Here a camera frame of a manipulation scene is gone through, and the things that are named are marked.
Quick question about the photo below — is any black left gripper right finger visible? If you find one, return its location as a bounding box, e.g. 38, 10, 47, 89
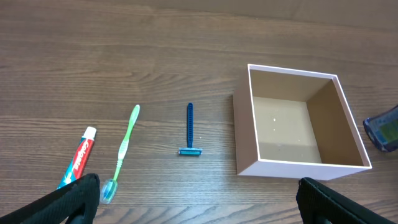
296, 177, 394, 224

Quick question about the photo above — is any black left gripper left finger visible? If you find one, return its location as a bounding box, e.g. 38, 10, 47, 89
1, 173, 100, 224

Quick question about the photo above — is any green toothbrush with cap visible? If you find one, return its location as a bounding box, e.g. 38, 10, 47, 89
99, 105, 141, 204

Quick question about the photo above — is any bottle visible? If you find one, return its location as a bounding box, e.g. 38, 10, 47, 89
363, 106, 397, 152

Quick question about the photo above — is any blue disposable razor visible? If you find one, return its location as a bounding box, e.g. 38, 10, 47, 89
178, 103, 203, 156

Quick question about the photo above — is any red Colgate toothpaste tube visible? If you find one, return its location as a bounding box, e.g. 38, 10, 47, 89
57, 126, 96, 189

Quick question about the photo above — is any white cardboard box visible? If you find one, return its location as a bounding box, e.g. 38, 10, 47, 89
233, 64, 372, 180

